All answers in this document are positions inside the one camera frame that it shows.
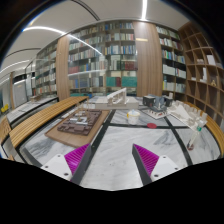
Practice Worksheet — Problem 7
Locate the red round coaster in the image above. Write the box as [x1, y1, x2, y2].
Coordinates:
[147, 123, 157, 129]

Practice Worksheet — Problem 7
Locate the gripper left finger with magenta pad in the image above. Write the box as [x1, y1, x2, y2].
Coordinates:
[42, 144, 91, 185]

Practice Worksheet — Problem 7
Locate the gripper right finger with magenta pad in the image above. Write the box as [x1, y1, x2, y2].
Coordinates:
[132, 144, 179, 185]

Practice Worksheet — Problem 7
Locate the white building model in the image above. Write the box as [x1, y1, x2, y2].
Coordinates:
[95, 88, 139, 110]

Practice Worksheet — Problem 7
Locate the brown architectural model on board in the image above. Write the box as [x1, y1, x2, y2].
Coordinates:
[45, 109, 109, 148]

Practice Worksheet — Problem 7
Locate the curved wooden slatted bench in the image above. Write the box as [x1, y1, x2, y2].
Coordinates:
[0, 96, 88, 148]

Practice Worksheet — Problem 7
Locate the dark grey house model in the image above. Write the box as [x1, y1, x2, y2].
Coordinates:
[143, 94, 173, 119]

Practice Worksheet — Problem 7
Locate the large wooden bookshelf with books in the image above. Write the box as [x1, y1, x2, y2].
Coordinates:
[32, 21, 186, 100]

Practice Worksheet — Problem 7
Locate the empty wooden cubby shelf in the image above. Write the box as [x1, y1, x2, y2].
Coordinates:
[179, 22, 224, 126]

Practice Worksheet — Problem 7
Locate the clear plastic water bottle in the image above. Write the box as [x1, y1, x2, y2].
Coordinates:
[187, 120, 204, 150]

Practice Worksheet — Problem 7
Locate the white terraced architectural model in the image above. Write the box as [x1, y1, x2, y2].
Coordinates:
[168, 101, 207, 131]

